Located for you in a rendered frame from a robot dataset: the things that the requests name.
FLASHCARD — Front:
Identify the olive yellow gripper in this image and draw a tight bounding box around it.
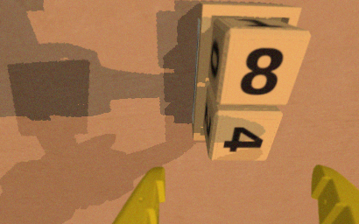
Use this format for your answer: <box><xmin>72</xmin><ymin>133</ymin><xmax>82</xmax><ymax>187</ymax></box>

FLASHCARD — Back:
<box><xmin>112</xmin><ymin>164</ymin><xmax>359</xmax><ymax>224</ymax></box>

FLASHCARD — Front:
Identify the tan number cube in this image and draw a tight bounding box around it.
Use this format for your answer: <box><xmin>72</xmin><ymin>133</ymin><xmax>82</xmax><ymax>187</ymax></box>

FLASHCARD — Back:
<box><xmin>208</xmin><ymin>18</ymin><xmax>311</xmax><ymax>106</ymax></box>
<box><xmin>203</xmin><ymin>84</ymin><xmax>283</xmax><ymax>160</ymax></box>

